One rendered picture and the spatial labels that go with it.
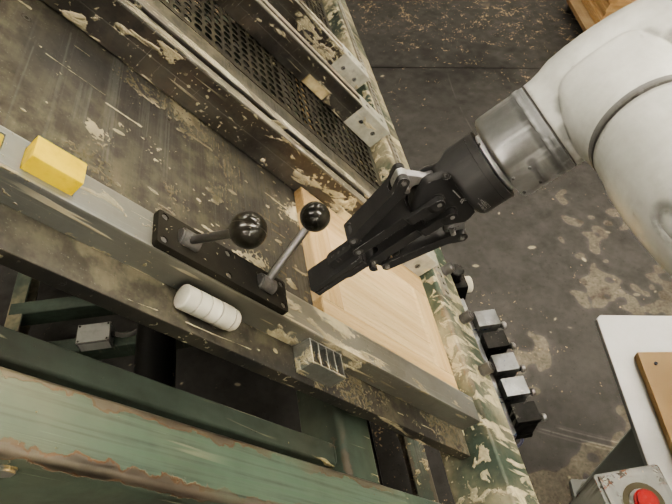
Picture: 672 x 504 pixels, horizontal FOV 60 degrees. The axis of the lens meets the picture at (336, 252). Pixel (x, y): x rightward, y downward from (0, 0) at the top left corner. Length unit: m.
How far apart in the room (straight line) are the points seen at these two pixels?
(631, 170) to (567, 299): 2.13
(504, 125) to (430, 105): 2.92
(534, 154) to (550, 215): 2.36
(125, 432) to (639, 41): 0.50
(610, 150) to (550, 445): 1.78
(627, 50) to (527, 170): 0.12
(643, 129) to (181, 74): 0.66
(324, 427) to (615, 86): 0.61
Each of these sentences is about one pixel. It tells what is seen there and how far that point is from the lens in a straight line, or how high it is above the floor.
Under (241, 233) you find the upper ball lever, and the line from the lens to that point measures 0.56.
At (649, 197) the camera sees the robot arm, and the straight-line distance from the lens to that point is 0.45.
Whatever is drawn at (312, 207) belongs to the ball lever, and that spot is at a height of 1.43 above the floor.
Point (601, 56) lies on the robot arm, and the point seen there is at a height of 1.67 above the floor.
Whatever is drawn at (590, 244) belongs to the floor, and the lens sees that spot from 2.84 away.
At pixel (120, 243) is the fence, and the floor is 1.48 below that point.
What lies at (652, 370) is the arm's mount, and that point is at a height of 0.77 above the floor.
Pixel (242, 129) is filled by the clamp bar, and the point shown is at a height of 1.34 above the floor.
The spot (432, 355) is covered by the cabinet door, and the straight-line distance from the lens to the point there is 1.16.
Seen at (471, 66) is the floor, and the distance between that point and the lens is 3.88.
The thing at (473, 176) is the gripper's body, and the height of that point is 1.56.
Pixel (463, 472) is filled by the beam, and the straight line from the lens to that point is 1.14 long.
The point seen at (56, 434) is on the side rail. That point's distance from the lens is 0.46.
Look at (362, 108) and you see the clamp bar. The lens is 1.59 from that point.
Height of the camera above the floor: 1.91
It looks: 48 degrees down
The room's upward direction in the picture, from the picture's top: straight up
